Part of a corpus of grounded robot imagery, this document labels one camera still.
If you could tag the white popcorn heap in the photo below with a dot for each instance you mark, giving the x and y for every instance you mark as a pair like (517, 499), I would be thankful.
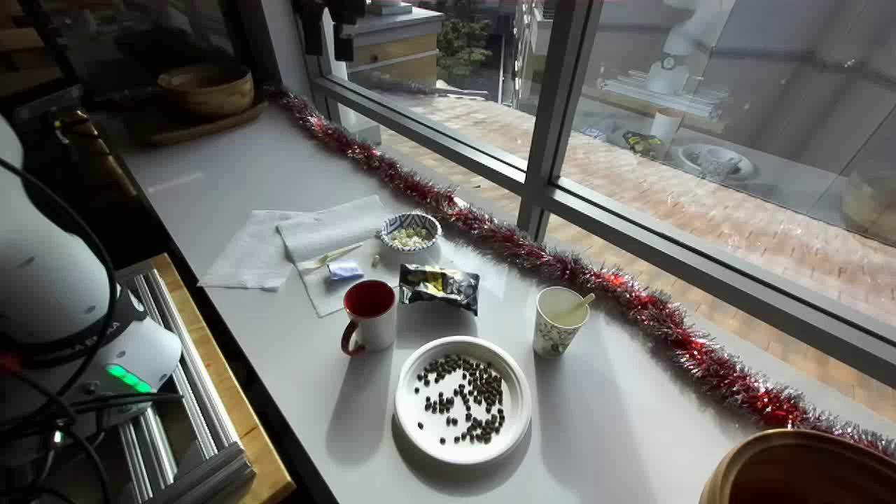
(408, 236)

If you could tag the blue patterned paper plate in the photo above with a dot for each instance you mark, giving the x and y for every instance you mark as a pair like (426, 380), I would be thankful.
(411, 215)

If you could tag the pale paper cup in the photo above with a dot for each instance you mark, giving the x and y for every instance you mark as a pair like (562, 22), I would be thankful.
(559, 334)

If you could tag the white round plate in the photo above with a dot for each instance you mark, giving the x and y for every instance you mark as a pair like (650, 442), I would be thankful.
(411, 431)

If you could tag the black popcorn bag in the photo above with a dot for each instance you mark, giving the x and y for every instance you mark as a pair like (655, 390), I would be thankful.
(439, 285)

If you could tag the red and white mug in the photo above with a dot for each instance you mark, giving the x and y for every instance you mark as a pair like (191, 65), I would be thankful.
(379, 324)

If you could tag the small blue white packet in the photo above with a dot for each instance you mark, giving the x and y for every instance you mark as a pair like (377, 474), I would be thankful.
(344, 270)

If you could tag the pale thin stick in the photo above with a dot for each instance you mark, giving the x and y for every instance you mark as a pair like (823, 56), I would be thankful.
(330, 256)

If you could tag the white paper towel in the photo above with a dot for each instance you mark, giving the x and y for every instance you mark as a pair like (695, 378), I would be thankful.
(249, 256)
(324, 233)

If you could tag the wooden stirrer stick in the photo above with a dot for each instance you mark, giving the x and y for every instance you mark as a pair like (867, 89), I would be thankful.
(585, 301)

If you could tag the dark coffee beans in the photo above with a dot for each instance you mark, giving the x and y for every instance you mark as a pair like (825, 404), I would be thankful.
(485, 410)

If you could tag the red tinsel garland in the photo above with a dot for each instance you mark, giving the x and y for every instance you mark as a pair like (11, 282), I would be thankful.
(645, 309)

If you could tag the wooden board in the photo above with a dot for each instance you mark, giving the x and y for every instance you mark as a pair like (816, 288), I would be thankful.
(249, 435)

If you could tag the woven wicker basket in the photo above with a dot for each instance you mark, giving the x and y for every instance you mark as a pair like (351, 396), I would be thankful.
(212, 93)

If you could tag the round wooden tray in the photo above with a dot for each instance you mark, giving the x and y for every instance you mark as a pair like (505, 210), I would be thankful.
(187, 130)

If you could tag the large wooden bowl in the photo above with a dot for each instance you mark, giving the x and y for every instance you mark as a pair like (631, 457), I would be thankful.
(793, 471)

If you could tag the aluminium rail frame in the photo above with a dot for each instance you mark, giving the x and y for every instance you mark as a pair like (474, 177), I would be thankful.
(200, 410)

